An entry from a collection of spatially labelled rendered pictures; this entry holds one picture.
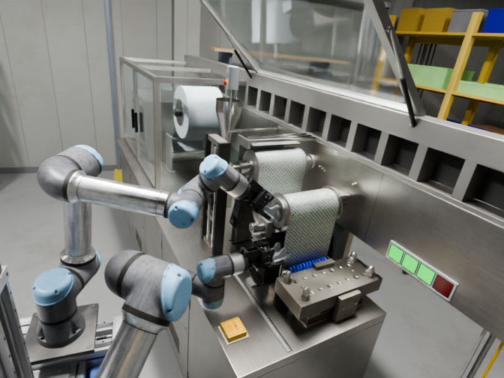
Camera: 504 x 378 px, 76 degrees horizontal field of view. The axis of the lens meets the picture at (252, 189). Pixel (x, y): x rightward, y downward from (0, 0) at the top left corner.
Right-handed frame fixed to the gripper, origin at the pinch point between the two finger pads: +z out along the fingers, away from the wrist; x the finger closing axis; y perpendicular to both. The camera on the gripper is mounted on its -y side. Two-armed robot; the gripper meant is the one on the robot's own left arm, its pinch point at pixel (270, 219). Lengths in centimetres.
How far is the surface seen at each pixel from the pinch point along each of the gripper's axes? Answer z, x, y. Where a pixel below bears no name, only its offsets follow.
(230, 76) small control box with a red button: -24, 54, 37
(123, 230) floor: 59, 208, -111
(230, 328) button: 4.3, -14.4, -37.1
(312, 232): 17.6, -4.8, 5.9
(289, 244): 11.3, -4.8, -3.0
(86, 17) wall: -63, 371, 31
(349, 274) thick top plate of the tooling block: 35.4, -17.5, 2.6
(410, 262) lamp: 31, -35, 19
